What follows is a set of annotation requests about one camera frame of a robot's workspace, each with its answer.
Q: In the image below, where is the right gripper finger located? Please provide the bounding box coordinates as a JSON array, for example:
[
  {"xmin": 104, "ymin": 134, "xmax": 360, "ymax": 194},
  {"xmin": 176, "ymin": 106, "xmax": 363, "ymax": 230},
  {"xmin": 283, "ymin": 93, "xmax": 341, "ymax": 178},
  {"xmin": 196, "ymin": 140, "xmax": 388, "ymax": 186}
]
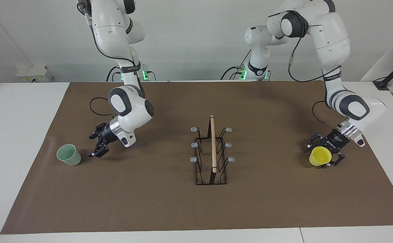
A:
[
  {"xmin": 88, "ymin": 146, "xmax": 109, "ymax": 158},
  {"xmin": 89, "ymin": 124, "xmax": 103, "ymax": 140}
]

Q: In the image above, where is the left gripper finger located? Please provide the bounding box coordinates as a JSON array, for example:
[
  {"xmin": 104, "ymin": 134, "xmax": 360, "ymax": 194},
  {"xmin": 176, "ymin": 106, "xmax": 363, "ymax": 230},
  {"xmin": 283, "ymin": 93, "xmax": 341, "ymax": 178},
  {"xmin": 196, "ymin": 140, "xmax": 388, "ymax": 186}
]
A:
[
  {"xmin": 328, "ymin": 153, "xmax": 345, "ymax": 166},
  {"xmin": 307, "ymin": 134, "xmax": 322, "ymax": 147}
]

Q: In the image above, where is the yellow plastic cup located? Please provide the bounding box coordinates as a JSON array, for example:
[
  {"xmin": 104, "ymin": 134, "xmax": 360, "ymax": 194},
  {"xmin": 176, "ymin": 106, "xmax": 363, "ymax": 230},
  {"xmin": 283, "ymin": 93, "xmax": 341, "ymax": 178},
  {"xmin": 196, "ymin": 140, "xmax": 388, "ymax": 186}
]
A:
[{"xmin": 309, "ymin": 146, "xmax": 332, "ymax": 167}]

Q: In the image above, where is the pale green plastic cup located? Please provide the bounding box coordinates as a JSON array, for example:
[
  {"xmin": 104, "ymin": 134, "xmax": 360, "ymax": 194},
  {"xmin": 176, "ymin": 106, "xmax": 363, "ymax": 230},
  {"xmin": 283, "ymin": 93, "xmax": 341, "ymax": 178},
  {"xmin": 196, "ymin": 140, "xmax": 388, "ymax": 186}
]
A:
[{"xmin": 56, "ymin": 144, "xmax": 82, "ymax": 166}]

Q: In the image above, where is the brown table mat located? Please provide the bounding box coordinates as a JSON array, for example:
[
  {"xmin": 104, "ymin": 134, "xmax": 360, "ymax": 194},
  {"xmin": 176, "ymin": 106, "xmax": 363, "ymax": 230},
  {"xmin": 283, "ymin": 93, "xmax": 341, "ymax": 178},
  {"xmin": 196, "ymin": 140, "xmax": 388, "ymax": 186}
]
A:
[{"xmin": 0, "ymin": 81, "xmax": 393, "ymax": 234}]

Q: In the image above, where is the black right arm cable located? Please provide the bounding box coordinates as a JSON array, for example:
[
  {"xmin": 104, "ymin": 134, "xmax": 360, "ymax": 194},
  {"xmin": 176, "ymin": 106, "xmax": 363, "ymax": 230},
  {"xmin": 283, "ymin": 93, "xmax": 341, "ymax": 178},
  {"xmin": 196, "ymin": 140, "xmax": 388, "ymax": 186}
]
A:
[{"xmin": 89, "ymin": 97, "xmax": 116, "ymax": 117}]

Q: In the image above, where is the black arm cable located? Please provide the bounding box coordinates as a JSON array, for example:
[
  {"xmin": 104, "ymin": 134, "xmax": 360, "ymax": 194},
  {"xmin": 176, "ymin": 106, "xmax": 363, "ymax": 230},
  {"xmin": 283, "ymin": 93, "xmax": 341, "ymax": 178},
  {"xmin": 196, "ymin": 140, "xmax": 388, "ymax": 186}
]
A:
[
  {"xmin": 288, "ymin": 10, "xmax": 342, "ymax": 132},
  {"xmin": 89, "ymin": 97, "xmax": 116, "ymax": 117}
]

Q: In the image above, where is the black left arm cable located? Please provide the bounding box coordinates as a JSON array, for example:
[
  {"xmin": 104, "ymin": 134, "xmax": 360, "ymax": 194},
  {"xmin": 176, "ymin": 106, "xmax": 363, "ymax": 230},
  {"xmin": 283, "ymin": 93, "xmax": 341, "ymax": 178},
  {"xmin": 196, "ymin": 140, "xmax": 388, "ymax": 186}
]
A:
[{"xmin": 288, "ymin": 10, "xmax": 342, "ymax": 132}]

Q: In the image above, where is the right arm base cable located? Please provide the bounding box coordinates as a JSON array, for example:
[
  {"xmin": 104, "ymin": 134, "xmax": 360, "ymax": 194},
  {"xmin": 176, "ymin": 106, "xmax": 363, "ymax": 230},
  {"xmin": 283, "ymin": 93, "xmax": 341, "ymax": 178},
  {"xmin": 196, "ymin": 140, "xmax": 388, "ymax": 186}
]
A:
[{"xmin": 106, "ymin": 66, "xmax": 122, "ymax": 82}]

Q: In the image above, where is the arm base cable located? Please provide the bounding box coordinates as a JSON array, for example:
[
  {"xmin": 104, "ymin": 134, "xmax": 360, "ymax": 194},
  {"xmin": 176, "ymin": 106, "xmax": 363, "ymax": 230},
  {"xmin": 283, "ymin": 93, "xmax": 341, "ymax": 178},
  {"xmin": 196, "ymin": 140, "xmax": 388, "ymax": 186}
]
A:
[
  {"xmin": 221, "ymin": 51, "xmax": 252, "ymax": 80},
  {"xmin": 106, "ymin": 66, "xmax": 122, "ymax": 82}
]

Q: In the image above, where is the black wire cup rack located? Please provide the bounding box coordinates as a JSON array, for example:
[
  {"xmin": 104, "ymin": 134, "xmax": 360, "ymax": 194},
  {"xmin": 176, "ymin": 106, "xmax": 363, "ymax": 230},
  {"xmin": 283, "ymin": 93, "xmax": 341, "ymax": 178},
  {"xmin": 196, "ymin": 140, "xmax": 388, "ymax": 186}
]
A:
[{"xmin": 190, "ymin": 115, "xmax": 235, "ymax": 186}]

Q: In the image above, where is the left arm base cable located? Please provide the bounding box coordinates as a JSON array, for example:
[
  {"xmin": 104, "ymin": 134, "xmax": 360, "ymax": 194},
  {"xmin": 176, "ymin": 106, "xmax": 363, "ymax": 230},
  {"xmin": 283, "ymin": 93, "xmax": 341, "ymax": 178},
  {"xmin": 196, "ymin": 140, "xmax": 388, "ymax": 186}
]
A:
[{"xmin": 221, "ymin": 51, "xmax": 252, "ymax": 80}]

